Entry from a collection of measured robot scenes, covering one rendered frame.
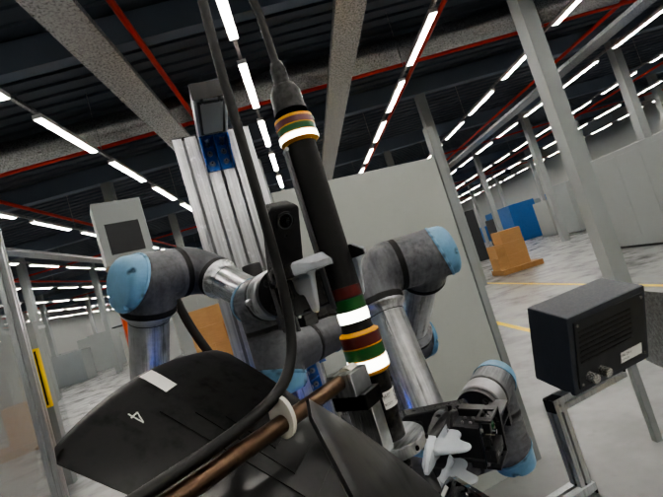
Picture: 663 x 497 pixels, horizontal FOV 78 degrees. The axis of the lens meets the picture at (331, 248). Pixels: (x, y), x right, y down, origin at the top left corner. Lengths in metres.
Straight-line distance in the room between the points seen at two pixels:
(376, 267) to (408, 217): 1.73
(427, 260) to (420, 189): 1.80
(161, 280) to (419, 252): 0.54
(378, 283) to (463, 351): 1.89
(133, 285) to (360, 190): 1.79
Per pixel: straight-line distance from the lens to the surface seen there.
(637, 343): 1.25
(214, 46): 0.44
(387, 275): 0.86
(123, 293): 0.93
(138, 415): 0.41
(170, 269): 0.94
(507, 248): 12.87
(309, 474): 0.41
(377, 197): 2.52
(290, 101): 0.47
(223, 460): 0.31
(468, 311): 2.73
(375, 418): 0.43
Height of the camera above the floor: 1.47
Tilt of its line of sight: 3 degrees up
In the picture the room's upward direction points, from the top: 17 degrees counter-clockwise
